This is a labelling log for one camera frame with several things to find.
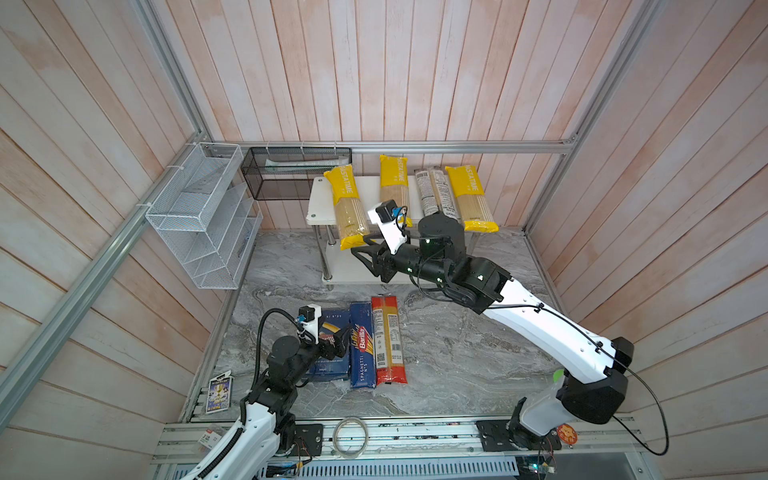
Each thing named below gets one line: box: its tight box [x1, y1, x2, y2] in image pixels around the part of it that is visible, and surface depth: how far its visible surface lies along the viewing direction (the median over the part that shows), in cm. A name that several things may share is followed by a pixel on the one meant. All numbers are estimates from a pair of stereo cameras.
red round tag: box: [557, 423, 578, 445], surface depth 76 cm
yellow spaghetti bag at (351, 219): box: [323, 164, 370, 250], surface depth 79 cm
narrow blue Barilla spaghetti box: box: [349, 301, 376, 389], surface depth 87 cm
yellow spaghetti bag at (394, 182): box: [380, 154, 413, 228], surface depth 85 cm
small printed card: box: [205, 370, 234, 414], surface depth 81 cm
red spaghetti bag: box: [371, 295, 408, 386], surface depth 90 cm
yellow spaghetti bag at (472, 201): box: [444, 166, 500, 233], surface depth 79 cm
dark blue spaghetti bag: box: [414, 166, 461, 223], surface depth 81 cm
